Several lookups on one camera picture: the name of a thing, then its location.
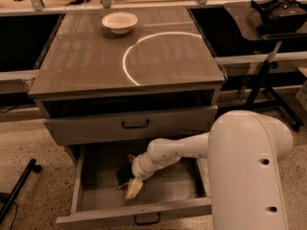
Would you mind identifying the open middle drawer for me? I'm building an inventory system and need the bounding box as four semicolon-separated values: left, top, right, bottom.
57;139;211;230

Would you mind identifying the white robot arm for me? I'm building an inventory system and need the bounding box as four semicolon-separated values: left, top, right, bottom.
126;110;294;230

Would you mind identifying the grey drawer cabinet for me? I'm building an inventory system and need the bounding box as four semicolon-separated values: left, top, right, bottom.
28;6;226;165

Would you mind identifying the green yellow sponge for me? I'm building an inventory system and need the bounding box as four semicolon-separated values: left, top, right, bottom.
116;166;134;190

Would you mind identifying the black stand leg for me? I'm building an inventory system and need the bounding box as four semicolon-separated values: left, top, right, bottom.
0;159;41;224

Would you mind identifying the black side table stand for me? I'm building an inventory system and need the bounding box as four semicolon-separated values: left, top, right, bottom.
220;2;307;132

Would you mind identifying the upper grey drawer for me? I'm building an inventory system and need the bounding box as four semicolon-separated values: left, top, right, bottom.
45;105;217;146

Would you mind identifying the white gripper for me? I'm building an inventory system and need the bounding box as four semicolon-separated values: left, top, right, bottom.
126;153;154;199

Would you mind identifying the white bowl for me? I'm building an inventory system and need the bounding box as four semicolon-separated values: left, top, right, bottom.
102;12;138;35

